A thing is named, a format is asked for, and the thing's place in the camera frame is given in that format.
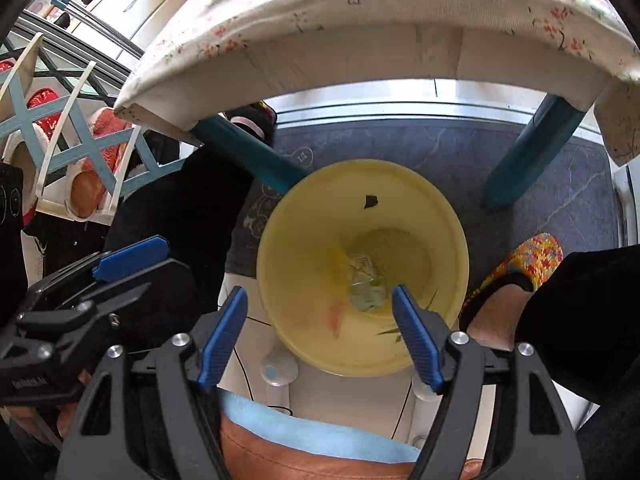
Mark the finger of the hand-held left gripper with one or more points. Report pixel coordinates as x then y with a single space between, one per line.
90 310
132 255

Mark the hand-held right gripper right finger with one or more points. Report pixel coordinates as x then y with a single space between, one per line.
417 340

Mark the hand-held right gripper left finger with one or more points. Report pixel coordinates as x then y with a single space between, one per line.
222 340

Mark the yellow plastic bin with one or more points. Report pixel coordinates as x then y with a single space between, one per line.
310 220

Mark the white plastic device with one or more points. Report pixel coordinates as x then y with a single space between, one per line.
277 367

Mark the person's left leg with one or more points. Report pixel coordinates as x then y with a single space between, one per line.
180 200

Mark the person's leg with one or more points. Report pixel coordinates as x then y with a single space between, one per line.
590 320
180 200

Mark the crumpled paper wad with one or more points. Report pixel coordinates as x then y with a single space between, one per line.
365 280

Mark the white blue shoe rack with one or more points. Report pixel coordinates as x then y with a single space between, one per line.
65 155

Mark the red slipper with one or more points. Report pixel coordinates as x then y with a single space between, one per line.
42 102
107 135

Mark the light blue cloth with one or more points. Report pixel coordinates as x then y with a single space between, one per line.
310 427

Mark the colourful crochet slipper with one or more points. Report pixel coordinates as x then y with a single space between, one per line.
530 260

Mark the beige slipper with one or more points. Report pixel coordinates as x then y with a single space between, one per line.
20 160

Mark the brown leather stool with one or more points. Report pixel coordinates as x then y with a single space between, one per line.
310 462

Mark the person's right leg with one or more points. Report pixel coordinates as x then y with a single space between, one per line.
590 320

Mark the black pink slipper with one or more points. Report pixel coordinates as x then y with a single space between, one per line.
252 120

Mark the dark grey floor mat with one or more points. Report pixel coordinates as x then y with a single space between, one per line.
450 150

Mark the teal wooden table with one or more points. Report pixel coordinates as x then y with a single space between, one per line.
530 160

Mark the white drawer cabinet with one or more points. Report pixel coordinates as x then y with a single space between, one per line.
135 5

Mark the table with floral tablecloth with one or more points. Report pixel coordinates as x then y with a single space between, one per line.
380 5

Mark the metal sliding door frame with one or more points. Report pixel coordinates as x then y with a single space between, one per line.
75 35

